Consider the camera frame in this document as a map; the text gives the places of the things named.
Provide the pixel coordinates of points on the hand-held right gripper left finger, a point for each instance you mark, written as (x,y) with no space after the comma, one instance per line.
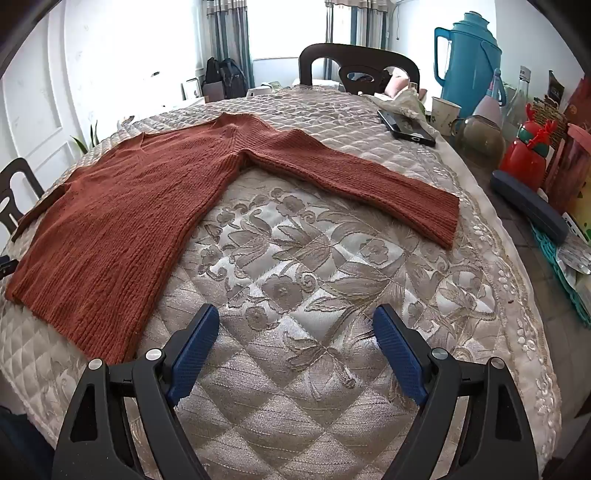
(194,353)

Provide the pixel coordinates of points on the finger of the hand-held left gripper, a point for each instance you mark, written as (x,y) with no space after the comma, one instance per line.
(8,268)

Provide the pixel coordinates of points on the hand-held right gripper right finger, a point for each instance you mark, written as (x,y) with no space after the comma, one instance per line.
(399,355)

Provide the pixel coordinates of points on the rust knit sweater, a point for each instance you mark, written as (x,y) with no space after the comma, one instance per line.
(138,194)

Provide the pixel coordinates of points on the dark wooden chair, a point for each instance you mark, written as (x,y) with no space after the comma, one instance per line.
(33,181)

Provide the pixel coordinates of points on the beige quilted floral blanket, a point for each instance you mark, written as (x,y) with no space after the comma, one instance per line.
(300,277)

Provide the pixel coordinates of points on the green potted plant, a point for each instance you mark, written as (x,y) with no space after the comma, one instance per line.
(92,138)

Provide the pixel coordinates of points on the teal plastic mat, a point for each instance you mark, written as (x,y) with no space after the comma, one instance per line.
(549,258)

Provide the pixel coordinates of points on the person's blue shirt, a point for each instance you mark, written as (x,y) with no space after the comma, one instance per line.
(21,447)

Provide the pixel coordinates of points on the dark blue glasses case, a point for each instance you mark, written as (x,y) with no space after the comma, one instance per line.
(526,203)

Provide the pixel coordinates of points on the silver blister pack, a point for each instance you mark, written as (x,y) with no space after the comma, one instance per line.
(577,258)

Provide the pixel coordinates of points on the black smartphone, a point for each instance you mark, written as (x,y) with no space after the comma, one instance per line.
(406,128)

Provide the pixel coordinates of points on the glass teapot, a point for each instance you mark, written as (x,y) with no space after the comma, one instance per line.
(480,138)

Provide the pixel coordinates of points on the yellow leaf print bag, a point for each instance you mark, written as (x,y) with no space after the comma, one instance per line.
(582,201)

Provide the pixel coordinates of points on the white paper cup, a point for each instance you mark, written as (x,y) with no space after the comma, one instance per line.
(445,115)

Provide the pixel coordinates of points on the pink tumbler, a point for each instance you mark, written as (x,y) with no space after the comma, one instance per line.
(572,170)

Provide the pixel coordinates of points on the white spray bottle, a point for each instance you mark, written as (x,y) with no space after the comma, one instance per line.
(489,108)

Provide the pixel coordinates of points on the brown cardboard box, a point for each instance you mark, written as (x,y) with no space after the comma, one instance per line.
(213,90)

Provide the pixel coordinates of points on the pink pillow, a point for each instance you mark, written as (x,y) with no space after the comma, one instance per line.
(396,86)

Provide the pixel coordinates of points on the clear glass bottle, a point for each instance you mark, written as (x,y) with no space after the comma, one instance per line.
(519,106)

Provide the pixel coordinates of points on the large black backpack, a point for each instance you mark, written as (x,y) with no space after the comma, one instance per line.
(233,78)

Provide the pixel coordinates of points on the small black backpack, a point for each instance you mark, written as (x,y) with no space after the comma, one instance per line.
(211,69)

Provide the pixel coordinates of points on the teal thermos jug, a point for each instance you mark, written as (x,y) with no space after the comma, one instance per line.
(471,69)

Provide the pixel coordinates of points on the black plastic chair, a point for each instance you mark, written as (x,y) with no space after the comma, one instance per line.
(360,53)

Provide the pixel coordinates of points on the red gift bag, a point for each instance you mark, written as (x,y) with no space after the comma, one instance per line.
(579,106)

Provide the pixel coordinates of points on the grey teal curtain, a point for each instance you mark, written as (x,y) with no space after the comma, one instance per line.
(226,27)
(360,23)

